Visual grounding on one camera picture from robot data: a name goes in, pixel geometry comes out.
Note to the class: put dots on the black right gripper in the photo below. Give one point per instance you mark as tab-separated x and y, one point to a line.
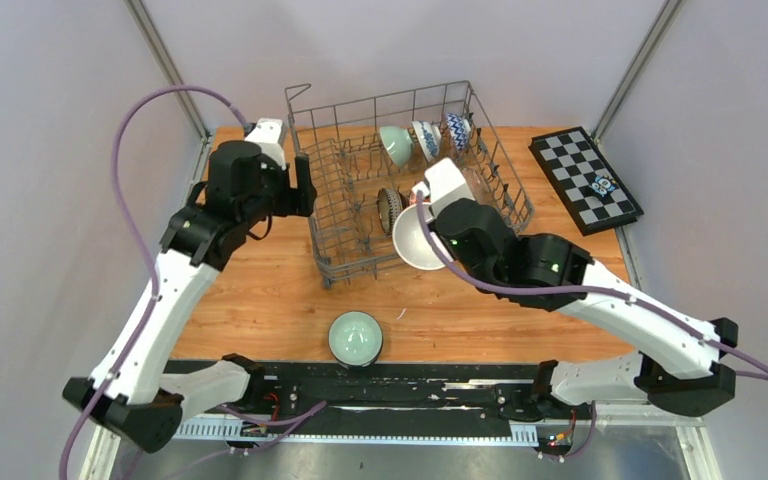
431	226

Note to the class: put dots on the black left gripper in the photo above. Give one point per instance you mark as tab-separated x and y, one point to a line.
296	201

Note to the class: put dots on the clear glass bowl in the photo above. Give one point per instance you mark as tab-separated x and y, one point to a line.
480	187

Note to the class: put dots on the orange bowl white inside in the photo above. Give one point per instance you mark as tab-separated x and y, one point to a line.
409	241

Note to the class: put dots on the grey wire dish rack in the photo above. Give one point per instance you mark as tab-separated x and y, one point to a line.
349	165

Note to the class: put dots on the black bowl beige inside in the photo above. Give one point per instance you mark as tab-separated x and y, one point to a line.
390	204

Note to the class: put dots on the blue zigzag pattern bowl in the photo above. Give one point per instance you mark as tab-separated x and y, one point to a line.
459	130

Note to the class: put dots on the blue floral pattern bowl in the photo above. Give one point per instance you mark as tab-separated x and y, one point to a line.
429	139

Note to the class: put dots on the orange floral pattern bowl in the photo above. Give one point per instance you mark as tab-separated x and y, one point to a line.
418	195

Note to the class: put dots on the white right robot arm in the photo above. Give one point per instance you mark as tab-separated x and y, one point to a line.
676	362

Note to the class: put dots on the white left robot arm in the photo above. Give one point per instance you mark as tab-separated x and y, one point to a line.
129	392

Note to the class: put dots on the black white checkerboard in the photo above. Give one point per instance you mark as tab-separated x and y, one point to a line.
570	159

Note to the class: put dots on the small blue owl figure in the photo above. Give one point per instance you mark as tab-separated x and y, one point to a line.
603	186

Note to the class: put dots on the black bowl pale green inside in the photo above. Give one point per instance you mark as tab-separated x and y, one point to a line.
355	340

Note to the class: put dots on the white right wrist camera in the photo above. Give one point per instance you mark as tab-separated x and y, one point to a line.
445	184

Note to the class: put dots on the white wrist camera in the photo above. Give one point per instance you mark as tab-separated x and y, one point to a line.
269	134
445	184

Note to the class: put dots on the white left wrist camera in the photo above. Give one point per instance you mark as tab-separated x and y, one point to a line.
269	134

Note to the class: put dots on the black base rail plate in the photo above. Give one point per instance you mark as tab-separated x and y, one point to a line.
422	404

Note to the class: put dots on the left aluminium frame post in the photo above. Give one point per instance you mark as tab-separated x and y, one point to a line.
153	38

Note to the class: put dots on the aluminium frame post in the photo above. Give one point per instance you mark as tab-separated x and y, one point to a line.
645	51
153	38

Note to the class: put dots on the right aluminium frame post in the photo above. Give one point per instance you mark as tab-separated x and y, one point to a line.
645	51

